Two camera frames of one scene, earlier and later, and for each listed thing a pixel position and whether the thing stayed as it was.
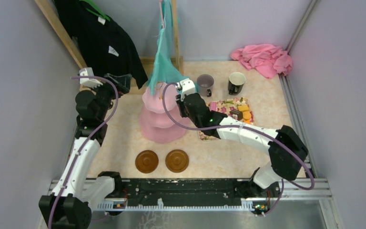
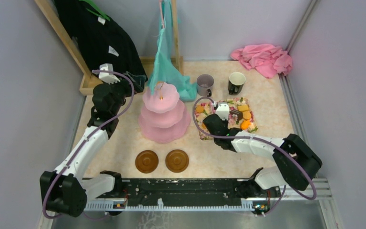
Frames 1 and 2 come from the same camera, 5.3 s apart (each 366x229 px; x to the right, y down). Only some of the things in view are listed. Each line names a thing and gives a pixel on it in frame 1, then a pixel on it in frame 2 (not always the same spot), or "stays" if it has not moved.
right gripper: (181, 104) → (225, 121)
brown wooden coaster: (177, 161) stays
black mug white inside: (235, 82) stays
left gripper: (122, 83) → (137, 81)
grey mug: (205, 82) stays
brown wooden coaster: (147, 161) stays
